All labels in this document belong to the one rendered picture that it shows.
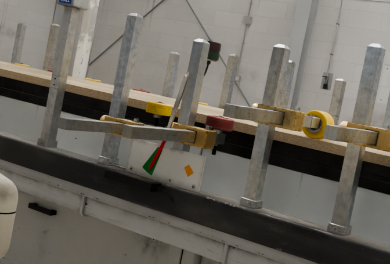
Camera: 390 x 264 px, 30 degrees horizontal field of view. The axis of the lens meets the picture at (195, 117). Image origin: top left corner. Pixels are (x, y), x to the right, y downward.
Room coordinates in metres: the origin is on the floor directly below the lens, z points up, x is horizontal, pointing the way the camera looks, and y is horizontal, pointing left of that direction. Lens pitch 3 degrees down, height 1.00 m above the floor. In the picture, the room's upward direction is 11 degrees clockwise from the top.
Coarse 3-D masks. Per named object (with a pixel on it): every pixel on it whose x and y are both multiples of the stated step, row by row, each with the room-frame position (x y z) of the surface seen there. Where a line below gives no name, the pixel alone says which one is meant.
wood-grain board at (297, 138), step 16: (0, 64) 3.18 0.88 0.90; (16, 64) 3.68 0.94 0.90; (32, 80) 2.64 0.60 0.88; (48, 80) 2.60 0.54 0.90; (80, 80) 3.17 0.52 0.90; (96, 96) 2.47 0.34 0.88; (144, 96) 2.72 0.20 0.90; (160, 96) 3.08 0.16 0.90; (208, 112) 2.44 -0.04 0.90; (240, 128) 2.15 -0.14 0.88; (256, 128) 2.12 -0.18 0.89; (304, 144) 2.04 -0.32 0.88; (320, 144) 2.01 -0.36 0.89; (336, 144) 1.99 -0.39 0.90; (368, 160) 1.93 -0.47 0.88; (384, 160) 1.91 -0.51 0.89
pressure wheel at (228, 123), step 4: (208, 116) 2.09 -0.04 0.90; (212, 116) 2.08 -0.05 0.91; (216, 116) 2.13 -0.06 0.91; (220, 116) 2.10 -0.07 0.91; (208, 120) 2.08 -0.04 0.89; (212, 120) 2.07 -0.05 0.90; (216, 120) 2.07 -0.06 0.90; (220, 120) 2.06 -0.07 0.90; (224, 120) 2.07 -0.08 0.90; (228, 120) 2.07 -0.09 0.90; (232, 120) 2.08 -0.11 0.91; (208, 124) 2.08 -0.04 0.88; (212, 124) 2.07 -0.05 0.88; (216, 124) 2.07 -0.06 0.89; (220, 124) 2.06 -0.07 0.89; (224, 124) 2.07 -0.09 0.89; (228, 124) 2.07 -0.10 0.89; (232, 124) 2.09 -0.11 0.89; (212, 128) 2.07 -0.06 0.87; (216, 128) 2.06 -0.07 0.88; (220, 128) 2.06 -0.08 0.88; (224, 128) 2.07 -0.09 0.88; (228, 128) 2.07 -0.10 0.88; (232, 128) 2.10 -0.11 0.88; (216, 132) 2.09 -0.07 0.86; (220, 132) 2.09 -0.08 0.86; (216, 148) 2.10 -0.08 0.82; (212, 152) 2.10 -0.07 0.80
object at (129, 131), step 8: (128, 128) 1.76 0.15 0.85; (136, 128) 1.76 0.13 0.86; (144, 128) 1.79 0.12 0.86; (152, 128) 1.81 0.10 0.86; (160, 128) 1.86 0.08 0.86; (168, 128) 1.91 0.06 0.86; (128, 136) 1.75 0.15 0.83; (136, 136) 1.77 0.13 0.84; (144, 136) 1.79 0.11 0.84; (152, 136) 1.82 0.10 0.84; (160, 136) 1.85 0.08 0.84; (168, 136) 1.88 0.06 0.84; (176, 136) 1.91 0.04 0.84; (184, 136) 1.94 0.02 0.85; (192, 136) 1.97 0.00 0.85; (216, 136) 2.07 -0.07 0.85; (224, 136) 2.10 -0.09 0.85; (216, 144) 2.10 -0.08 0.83
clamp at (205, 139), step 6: (174, 126) 2.02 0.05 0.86; (180, 126) 2.01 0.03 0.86; (186, 126) 2.00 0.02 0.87; (192, 126) 2.01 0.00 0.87; (198, 132) 1.98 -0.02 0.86; (204, 132) 1.97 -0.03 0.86; (210, 132) 1.98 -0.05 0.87; (198, 138) 1.98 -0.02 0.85; (204, 138) 1.97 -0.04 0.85; (210, 138) 1.98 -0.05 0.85; (192, 144) 1.98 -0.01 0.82; (198, 144) 1.97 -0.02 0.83; (204, 144) 1.96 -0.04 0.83; (210, 144) 1.99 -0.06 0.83
